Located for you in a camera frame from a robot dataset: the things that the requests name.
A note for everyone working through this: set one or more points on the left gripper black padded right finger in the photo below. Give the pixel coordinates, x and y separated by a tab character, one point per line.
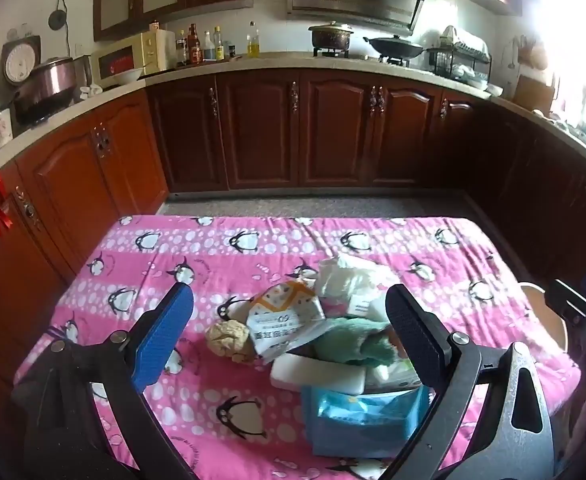
424	338

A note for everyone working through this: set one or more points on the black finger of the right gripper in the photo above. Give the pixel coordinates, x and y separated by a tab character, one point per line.
567	302

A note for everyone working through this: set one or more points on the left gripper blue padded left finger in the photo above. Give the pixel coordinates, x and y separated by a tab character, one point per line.
156	333

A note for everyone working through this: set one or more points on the green knitted cloth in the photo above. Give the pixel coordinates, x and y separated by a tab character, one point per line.
356	341

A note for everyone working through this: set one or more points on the white tissue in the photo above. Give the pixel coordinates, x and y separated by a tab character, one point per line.
351	280

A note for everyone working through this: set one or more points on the blue plastic packet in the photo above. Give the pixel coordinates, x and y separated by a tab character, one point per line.
367	426

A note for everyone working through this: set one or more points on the round beige trash bin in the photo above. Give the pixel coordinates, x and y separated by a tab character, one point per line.
552	322

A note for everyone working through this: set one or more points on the crumpled brown paper ball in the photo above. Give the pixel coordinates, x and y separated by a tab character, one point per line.
231	340

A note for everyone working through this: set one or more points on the pink penguin tablecloth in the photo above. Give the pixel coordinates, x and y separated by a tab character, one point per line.
223	414

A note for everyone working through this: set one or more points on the white orange paper bag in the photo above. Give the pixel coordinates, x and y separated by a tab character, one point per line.
285	317

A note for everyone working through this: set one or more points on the white rectangular box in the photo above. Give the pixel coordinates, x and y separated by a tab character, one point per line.
292	372

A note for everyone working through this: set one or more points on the white bowl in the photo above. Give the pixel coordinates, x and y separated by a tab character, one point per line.
122	78

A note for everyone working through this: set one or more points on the black dish rack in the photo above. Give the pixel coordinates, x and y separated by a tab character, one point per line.
460	55

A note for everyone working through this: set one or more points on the silver rice cooker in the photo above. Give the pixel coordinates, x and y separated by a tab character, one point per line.
48	89

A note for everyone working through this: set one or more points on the cream microwave oven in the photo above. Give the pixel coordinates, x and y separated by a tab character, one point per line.
153	52

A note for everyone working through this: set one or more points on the dark sauce bottle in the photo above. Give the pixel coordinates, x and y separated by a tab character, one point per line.
194	46

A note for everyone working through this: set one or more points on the black wok pan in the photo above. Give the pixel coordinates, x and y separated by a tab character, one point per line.
395	47

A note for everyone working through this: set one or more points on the yellow oil bottle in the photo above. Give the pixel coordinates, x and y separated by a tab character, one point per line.
253	41

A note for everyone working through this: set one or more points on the dark cooking pot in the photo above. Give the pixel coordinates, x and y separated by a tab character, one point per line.
331	40

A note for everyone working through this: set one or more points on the round wall scale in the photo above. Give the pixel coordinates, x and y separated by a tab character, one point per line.
18	59

